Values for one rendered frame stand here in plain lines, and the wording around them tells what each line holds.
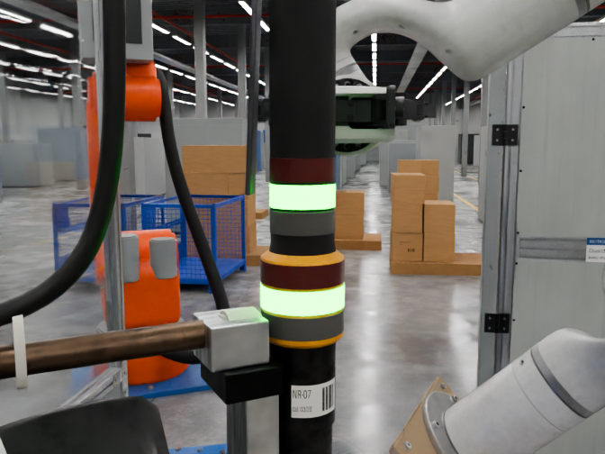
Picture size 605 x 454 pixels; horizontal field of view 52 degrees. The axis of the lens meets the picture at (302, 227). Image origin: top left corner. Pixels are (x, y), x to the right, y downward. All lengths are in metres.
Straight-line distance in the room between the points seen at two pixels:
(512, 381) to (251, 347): 0.70
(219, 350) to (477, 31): 0.49
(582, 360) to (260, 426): 0.67
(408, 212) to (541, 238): 5.73
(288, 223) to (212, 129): 10.69
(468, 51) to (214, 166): 7.77
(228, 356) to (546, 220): 1.92
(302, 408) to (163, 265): 3.89
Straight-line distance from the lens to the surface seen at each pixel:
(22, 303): 0.29
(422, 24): 0.70
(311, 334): 0.31
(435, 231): 7.90
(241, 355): 0.30
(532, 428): 0.98
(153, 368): 4.33
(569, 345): 0.94
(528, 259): 2.18
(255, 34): 0.32
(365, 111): 0.56
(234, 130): 10.89
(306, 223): 0.30
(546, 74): 2.16
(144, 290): 4.24
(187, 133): 11.11
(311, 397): 0.32
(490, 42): 0.69
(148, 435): 0.47
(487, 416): 0.98
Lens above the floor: 1.63
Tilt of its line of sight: 8 degrees down
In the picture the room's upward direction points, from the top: straight up
